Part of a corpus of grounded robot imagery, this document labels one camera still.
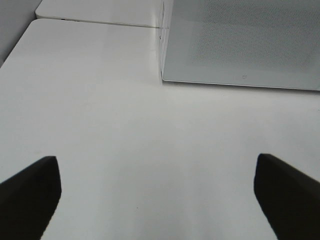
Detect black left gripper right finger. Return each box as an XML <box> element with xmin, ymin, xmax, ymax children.
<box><xmin>253</xmin><ymin>153</ymin><xmax>320</xmax><ymax>240</ymax></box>

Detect white microwave door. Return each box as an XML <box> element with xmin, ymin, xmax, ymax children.
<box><xmin>161</xmin><ymin>0</ymin><xmax>320</xmax><ymax>91</ymax></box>

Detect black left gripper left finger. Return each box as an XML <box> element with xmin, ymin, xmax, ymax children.
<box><xmin>0</xmin><ymin>156</ymin><xmax>62</xmax><ymax>240</ymax></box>

